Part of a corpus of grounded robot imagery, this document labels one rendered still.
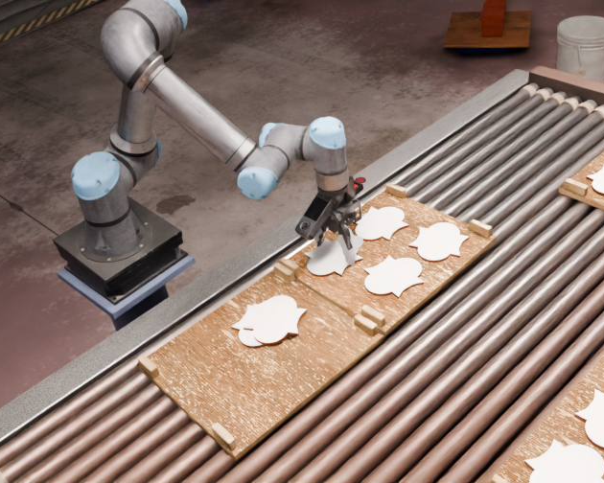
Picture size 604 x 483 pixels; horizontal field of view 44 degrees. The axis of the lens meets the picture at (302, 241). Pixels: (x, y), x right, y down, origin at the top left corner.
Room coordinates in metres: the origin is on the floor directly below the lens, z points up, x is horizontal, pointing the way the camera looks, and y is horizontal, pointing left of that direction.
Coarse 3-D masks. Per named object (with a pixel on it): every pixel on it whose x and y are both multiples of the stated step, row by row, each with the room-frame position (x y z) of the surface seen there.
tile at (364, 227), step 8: (384, 208) 1.54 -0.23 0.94; (392, 208) 1.53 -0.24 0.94; (368, 216) 1.52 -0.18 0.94; (376, 216) 1.51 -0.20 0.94; (384, 216) 1.51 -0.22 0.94; (392, 216) 1.50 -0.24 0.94; (400, 216) 1.50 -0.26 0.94; (360, 224) 1.49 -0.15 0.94; (368, 224) 1.48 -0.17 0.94; (376, 224) 1.48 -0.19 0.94; (384, 224) 1.47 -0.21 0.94; (392, 224) 1.47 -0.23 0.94; (400, 224) 1.46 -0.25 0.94; (360, 232) 1.46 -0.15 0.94; (368, 232) 1.45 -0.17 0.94; (376, 232) 1.45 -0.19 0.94; (384, 232) 1.44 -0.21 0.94; (392, 232) 1.44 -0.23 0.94; (368, 240) 1.42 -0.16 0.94; (376, 240) 1.42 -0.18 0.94
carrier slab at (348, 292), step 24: (384, 192) 1.62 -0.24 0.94; (408, 216) 1.50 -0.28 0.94; (432, 216) 1.49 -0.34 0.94; (384, 240) 1.42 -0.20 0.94; (408, 240) 1.41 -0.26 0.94; (480, 240) 1.36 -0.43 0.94; (360, 264) 1.34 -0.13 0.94; (432, 264) 1.30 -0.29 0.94; (456, 264) 1.29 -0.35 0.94; (312, 288) 1.29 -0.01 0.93; (336, 288) 1.27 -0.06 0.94; (360, 288) 1.26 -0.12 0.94; (432, 288) 1.22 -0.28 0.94; (360, 312) 1.18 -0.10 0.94; (384, 312) 1.17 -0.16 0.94; (408, 312) 1.16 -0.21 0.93
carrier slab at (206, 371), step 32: (256, 288) 1.32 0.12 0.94; (288, 288) 1.30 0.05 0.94; (224, 320) 1.23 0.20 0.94; (320, 320) 1.18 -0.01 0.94; (352, 320) 1.16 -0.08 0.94; (160, 352) 1.16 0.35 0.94; (192, 352) 1.14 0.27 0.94; (224, 352) 1.13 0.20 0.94; (256, 352) 1.11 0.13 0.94; (288, 352) 1.10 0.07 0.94; (320, 352) 1.08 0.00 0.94; (352, 352) 1.07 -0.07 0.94; (160, 384) 1.06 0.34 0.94; (192, 384) 1.05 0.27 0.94; (224, 384) 1.04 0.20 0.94; (256, 384) 1.02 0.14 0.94; (288, 384) 1.01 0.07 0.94; (320, 384) 1.00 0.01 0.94; (192, 416) 0.97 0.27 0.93; (224, 416) 0.95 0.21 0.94; (256, 416) 0.94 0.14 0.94; (288, 416) 0.94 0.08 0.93; (224, 448) 0.88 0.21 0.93
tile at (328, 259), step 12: (324, 240) 1.44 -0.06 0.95; (336, 240) 1.44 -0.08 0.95; (312, 252) 1.40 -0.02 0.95; (324, 252) 1.40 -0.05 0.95; (336, 252) 1.39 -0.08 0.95; (312, 264) 1.36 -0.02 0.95; (324, 264) 1.35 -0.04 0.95; (336, 264) 1.34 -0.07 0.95; (348, 264) 1.34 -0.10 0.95; (324, 276) 1.32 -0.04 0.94
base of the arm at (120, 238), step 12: (132, 216) 1.56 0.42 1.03; (84, 228) 1.56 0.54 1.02; (96, 228) 1.51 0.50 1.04; (108, 228) 1.51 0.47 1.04; (120, 228) 1.52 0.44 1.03; (132, 228) 1.54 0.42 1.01; (84, 240) 1.54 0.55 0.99; (96, 240) 1.51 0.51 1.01; (108, 240) 1.50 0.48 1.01; (120, 240) 1.51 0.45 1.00; (132, 240) 1.52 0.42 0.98; (96, 252) 1.51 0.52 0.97; (108, 252) 1.49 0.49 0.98; (120, 252) 1.50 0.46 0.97
